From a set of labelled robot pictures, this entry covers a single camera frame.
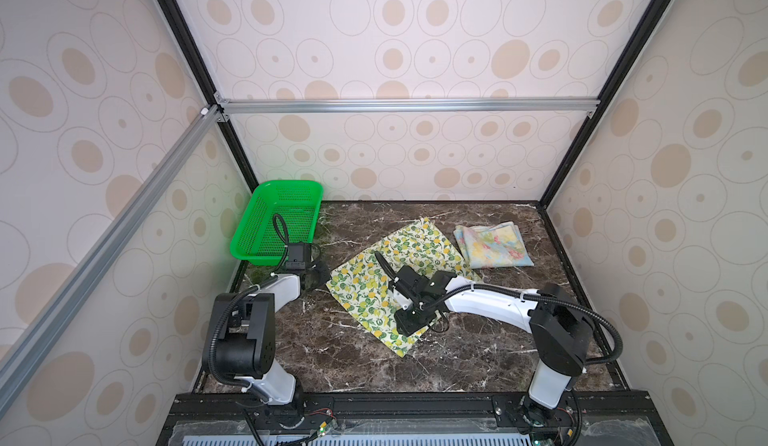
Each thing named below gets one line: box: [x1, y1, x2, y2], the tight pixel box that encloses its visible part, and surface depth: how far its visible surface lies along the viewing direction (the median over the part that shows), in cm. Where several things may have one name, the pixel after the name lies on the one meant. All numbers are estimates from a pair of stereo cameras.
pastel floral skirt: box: [453, 222, 535, 269], surface depth 105 cm
